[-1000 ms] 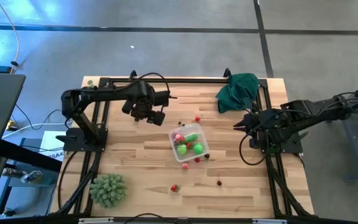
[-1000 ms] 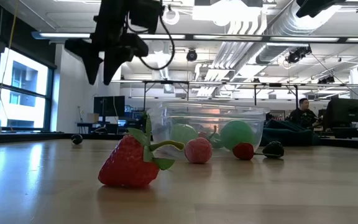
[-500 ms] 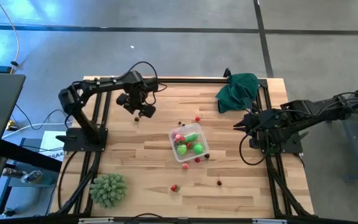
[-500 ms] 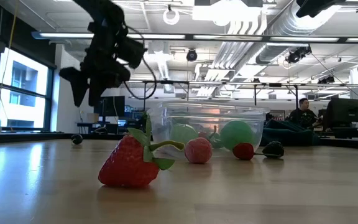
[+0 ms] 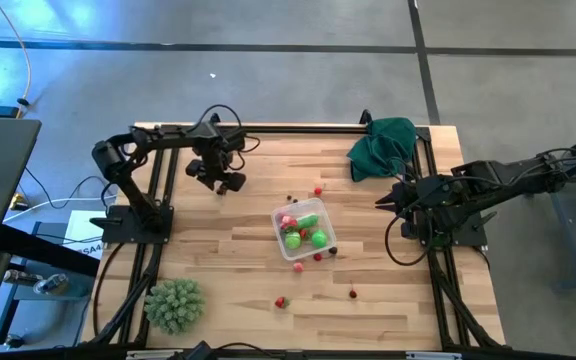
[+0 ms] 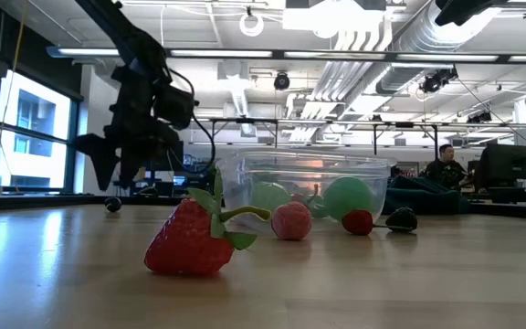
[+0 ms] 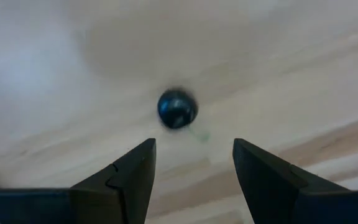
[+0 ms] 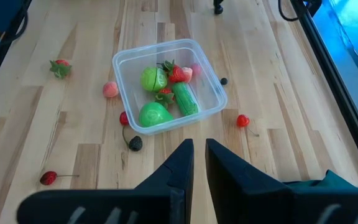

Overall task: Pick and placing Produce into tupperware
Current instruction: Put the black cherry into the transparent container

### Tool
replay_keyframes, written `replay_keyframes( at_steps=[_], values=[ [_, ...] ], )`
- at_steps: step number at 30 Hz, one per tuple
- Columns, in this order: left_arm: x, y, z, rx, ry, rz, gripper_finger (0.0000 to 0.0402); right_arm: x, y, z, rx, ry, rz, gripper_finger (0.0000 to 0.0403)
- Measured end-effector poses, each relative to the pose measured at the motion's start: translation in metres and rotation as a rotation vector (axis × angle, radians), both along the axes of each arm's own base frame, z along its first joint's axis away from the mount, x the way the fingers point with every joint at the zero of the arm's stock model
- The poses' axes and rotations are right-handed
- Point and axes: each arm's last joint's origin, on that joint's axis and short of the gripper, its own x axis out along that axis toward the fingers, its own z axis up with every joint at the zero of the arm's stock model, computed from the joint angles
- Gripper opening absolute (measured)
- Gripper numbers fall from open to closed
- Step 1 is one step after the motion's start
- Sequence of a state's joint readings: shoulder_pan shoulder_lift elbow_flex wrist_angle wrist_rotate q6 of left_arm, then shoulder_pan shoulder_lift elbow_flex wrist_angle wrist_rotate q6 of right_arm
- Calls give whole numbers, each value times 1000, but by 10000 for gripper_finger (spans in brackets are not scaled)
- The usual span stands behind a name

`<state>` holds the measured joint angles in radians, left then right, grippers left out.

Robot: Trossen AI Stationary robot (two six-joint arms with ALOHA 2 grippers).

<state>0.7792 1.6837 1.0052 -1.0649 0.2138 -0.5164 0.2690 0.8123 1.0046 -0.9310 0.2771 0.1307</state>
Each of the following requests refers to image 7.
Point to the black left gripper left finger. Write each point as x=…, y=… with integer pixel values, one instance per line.
x=120, y=193

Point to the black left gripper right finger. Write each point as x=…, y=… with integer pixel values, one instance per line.
x=269, y=193

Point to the dark toy blueberry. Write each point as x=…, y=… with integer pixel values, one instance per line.
x=177, y=109

